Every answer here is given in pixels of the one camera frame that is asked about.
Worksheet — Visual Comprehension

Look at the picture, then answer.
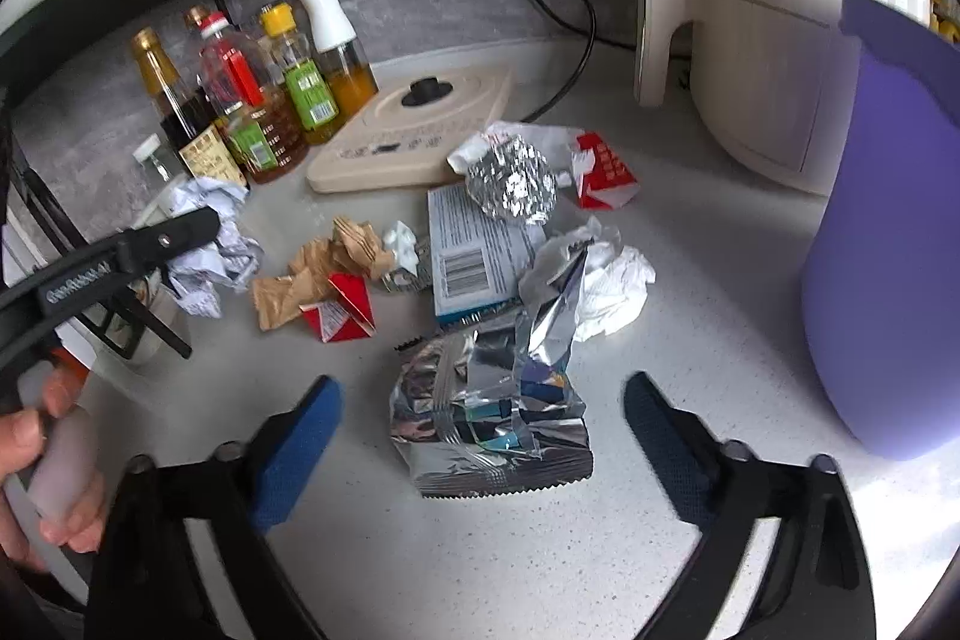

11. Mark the blue and white box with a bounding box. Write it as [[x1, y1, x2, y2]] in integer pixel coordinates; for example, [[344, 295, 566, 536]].
[[427, 182, 552, 330]]

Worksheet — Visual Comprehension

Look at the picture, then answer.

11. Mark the cream air fryer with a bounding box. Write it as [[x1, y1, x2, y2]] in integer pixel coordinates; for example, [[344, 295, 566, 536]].
[[634, 0, 936, 199]]

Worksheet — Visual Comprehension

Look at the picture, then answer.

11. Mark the silver foil bag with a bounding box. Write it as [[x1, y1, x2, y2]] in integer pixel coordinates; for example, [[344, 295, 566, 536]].
[[388, 246, 595, 499]]

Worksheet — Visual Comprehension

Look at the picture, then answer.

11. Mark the red cap oil bottle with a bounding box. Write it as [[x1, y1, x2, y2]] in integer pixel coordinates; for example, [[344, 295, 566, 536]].
[[196, 10, 310, 186]]

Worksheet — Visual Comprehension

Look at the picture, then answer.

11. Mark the large crumpled white tissue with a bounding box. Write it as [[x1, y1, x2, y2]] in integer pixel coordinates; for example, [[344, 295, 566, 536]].
[[517, 216, 657, 342]]

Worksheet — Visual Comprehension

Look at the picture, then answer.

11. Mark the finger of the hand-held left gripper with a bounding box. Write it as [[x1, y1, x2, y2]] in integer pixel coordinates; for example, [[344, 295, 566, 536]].
[[112, 210, 223, 281]]

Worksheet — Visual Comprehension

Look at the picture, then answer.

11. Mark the crumpled brown paper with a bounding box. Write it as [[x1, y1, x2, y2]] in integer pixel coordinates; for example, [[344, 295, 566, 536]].
[[251, 216, 395, 332]]

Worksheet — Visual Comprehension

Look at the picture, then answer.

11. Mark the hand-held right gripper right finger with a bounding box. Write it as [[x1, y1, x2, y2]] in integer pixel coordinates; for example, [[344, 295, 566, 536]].
[[624, 372, 878, 640]]

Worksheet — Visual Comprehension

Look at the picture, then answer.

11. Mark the aluminium foil ball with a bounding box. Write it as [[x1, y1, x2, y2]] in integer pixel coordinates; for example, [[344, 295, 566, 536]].
[[465, 134, 557, 226]]

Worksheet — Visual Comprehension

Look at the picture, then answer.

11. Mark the white top oil sprayer bottle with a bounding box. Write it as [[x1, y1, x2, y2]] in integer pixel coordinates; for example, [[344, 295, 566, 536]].
[[292, 0, 378, 124]]

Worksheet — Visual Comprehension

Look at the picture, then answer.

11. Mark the person's left hand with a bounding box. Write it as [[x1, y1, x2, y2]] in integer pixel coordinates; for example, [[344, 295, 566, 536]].
[[0, 362, 107, 573]]

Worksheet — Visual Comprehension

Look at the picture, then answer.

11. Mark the yellow cap green label bottle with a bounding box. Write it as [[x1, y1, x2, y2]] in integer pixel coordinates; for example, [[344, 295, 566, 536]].
[[259, 1, 342, 146]]

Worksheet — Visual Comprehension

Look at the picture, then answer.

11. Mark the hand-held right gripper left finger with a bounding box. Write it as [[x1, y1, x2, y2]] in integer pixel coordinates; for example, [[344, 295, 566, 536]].
[[84, 376, 344, 640]]

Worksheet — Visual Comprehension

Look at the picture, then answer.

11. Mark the dark sauce bottle gold cap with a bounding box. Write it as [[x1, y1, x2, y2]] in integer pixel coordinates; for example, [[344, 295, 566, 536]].
[[131, 26, 248, 191]]

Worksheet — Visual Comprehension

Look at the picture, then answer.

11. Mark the small crumpled foil piece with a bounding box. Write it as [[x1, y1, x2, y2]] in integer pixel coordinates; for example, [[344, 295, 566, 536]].
[[381, 220, 421, 277]]

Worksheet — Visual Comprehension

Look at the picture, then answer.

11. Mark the printed paper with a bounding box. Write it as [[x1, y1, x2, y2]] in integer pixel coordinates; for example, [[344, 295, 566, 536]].
[[161, 175, 263, 319]]

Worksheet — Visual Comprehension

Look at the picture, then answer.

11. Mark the silver blister pack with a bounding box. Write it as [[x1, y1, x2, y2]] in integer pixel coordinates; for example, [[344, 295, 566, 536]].
[[375, 239, 437, 298]]

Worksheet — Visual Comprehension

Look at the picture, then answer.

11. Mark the red carton piece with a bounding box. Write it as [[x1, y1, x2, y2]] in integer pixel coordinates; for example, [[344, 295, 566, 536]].
[[300, 271, 376, 345], [571, 131, 642, 211]]

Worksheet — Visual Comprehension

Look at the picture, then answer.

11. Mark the cream plastic tray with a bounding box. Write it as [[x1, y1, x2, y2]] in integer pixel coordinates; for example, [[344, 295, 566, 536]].
[[56, 276, 192, 397]]

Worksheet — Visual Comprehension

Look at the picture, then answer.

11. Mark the small glass jar white lid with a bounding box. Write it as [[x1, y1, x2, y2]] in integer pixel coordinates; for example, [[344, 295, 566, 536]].
[[133, 134, 188, 184]]

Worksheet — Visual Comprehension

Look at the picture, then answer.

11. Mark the cream induction cooker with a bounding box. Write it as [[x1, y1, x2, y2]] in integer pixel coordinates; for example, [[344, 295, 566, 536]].
[[306, 66, 515, 196]]

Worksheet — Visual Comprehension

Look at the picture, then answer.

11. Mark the purple plastic bin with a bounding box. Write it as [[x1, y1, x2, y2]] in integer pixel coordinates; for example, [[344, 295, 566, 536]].
[[799, 0, 960, 462]]

